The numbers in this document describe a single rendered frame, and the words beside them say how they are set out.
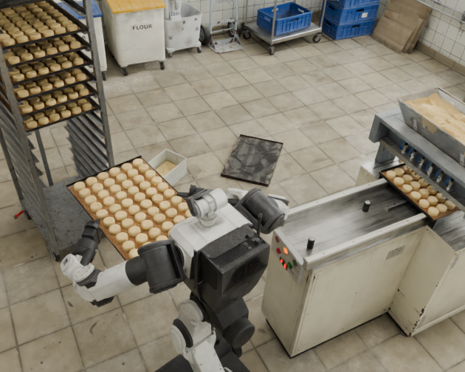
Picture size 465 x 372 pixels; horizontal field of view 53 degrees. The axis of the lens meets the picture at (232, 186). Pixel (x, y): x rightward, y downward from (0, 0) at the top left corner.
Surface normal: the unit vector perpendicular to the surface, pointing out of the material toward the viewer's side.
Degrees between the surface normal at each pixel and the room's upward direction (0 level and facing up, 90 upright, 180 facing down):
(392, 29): 66
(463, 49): 90
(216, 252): 1
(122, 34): 92
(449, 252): 90
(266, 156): 0
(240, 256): 1
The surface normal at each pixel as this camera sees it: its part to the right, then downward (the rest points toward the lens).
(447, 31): -0.88, 0.27
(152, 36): 0.45, 0.62
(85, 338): 0.05, -0.76
